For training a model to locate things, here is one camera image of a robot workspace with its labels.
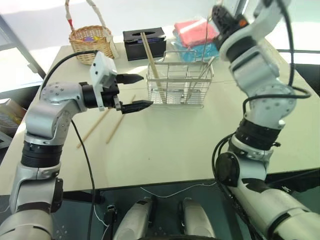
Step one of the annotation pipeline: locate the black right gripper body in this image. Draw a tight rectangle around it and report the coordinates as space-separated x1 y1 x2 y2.
211 4 250 42

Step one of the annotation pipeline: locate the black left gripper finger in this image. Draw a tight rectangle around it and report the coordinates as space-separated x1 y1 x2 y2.
120 99 154 115
116 73 145 85

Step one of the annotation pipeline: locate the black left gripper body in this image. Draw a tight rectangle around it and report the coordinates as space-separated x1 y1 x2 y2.
100 73 124 112

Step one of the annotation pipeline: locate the metal spoon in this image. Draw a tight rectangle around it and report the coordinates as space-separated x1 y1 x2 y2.
186 56 216 102
200 13 213 65

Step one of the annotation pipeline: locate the wooden chopstick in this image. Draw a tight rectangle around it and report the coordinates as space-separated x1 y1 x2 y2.
141 31 168 104
139 31 162 88
76 108 111 149
105 94 137 145

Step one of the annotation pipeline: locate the black tissue box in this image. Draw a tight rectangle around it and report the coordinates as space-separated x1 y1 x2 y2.
122 26 168 62

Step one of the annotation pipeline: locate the folded pink towel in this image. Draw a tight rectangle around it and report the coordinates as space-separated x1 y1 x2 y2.
173 17 219 49

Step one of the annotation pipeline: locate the folded blue towel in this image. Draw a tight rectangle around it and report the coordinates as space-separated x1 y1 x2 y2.
171 41 221 63

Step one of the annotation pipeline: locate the brown cardboard box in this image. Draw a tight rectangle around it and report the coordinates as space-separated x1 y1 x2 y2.
0 98 27 138

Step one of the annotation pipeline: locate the black connector plug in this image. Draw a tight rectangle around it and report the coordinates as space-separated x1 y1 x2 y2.
106 204 118 226

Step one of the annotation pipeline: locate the silver rounded robot leg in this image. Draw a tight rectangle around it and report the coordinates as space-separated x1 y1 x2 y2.
177 197 216 240
112 196 158 240

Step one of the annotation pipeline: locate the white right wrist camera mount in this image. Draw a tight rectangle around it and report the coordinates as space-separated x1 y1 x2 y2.
216 0 292 62

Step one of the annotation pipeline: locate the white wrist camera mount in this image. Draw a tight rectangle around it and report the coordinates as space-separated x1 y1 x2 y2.
216 0 292 62
89 51 118 112

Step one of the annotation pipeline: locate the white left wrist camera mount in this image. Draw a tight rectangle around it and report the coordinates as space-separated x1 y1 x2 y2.
89 51 118 112

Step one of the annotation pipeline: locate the silver wire basket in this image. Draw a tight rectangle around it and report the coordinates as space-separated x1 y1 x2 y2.
145 50 215 109

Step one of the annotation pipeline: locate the wicker basket with handle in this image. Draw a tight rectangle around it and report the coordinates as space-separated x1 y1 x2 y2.
64 0 119 66

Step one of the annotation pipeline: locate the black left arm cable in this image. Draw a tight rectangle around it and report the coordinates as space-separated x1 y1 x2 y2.
39 49 100 240

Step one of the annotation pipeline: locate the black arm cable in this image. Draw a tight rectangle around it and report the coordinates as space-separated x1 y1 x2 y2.
39 49 100 240
242 0 312 118

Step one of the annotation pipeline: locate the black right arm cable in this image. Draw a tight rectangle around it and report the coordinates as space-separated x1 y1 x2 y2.
242 0 312 118

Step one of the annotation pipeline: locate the black cable bundle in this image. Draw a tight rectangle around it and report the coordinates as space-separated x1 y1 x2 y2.
211 133 261 240

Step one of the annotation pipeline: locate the white string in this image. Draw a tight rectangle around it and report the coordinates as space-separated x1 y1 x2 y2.
139 181 217 200

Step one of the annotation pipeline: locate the black table frame bar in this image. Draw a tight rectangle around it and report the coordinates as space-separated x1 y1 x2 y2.
264 168 320 193
62 189 105 204

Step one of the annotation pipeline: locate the grey metal frame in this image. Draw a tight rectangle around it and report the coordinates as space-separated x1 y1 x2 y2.
0 14 47 81

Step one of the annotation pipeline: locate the thin white wire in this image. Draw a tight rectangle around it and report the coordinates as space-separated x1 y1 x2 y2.
92 203 111 229

